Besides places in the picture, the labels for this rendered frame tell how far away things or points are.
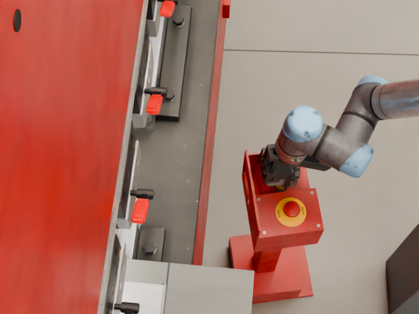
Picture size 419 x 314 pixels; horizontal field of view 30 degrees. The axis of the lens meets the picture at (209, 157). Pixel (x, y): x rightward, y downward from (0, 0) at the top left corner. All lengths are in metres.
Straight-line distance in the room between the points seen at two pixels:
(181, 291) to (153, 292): 0.06
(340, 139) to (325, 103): 1.23
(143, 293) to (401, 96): 0.64
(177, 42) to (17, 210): 1.25
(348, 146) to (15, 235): 1.04
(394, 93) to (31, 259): 1.01
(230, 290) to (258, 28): 1.57
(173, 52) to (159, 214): 0.40
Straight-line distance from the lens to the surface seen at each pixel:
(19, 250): 0.70
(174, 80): 1.83
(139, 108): 1.41
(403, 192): 2.77
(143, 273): 1.58
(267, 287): 2.48
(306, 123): 1.60
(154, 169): 1.78
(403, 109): 1.59
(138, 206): 1.32
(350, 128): 1.64
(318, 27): 3.00
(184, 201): 1.75
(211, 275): 1.57
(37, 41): 0.70
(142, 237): 1.70
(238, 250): 2.50
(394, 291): 2.56
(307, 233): 1.85
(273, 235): 1.83
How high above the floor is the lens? 2.53
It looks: 68 degrees down
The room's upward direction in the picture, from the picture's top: 1 degrees clockwise
